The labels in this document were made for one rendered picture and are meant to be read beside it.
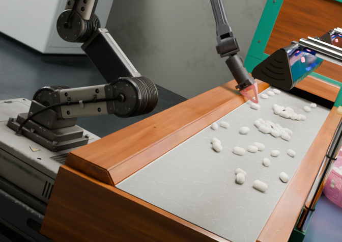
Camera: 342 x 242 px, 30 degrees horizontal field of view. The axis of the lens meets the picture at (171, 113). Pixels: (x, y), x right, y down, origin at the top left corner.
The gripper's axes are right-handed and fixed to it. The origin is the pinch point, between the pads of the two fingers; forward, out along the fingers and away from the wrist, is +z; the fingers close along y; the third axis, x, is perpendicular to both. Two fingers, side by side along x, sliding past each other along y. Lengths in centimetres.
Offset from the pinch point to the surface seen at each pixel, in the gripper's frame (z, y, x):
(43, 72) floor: -92, 177, 174
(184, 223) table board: 11, -127, -7
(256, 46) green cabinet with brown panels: -21, 56, 0
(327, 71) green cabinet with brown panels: 5, 57, -22
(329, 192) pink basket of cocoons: 33, -53, -19
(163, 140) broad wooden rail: -5, -92, 3
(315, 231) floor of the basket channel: 34, -83, -17
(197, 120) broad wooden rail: -5, -62, 3
